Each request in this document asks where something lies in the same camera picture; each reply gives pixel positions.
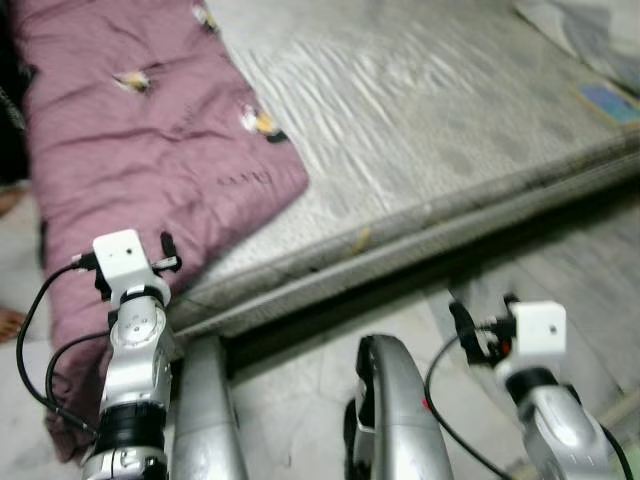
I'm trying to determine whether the purple quilt with bird prints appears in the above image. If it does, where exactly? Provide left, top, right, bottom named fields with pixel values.
left=10, top=0, right=311, bottom=461

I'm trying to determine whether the dark bed base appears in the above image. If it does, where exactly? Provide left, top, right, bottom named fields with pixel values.
left=220, top=175, right=640, bottom=376

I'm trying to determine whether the silver right robot leg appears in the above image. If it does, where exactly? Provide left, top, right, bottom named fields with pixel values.
left=345, top=335, right=456, bottom=480

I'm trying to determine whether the silver robot leg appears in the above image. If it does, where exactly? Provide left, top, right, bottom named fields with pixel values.
left=345, top=335, right=456, bottom=480
left=170, top=335, right=249, bottom=480

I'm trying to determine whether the silver left robot leg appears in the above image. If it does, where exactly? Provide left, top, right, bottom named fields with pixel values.
left=170, top=335, right=249, bottom=480

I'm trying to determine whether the person's bare foot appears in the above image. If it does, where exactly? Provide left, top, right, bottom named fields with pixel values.
left=0, top=306, right=25, bottom=344

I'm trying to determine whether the white quilted mattress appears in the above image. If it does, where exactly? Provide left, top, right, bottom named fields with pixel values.
left=165, top=0, right=640, bottom=336

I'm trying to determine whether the blue and yellow children's book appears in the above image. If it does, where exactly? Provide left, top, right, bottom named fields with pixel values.
left=577, top=83, right=640, bottom=128

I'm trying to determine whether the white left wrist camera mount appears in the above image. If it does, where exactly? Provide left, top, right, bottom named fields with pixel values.
left=92, top=229, right=173, bottom=306

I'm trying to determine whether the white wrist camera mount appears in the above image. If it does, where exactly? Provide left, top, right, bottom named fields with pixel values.
left=495, top=300, right=568, bottom=381
left=92, top=229, right=173, bottom=306

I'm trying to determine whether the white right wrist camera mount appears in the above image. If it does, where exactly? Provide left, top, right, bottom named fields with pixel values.
left=495, top=300, right=568, bottom=381

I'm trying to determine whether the short black left arm cable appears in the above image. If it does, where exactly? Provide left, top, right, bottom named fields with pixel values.
left=42, top=332, right=113, bottom=413

